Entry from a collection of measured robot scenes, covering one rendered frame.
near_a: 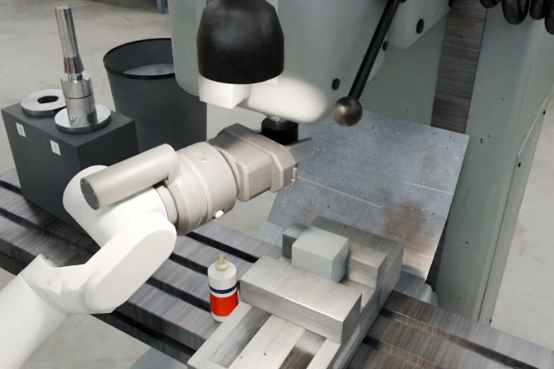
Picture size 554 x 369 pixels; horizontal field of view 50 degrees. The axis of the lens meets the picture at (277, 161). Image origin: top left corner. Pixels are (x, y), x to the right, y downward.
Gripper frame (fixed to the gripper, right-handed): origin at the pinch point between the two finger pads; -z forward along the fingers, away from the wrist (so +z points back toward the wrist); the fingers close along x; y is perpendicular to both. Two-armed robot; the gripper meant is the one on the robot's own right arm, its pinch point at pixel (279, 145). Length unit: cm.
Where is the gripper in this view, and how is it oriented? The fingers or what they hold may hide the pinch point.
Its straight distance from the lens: 75.4
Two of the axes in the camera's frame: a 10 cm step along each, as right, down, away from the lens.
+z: -7.2, 3.6, -6.0
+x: -7.0, -3.7, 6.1
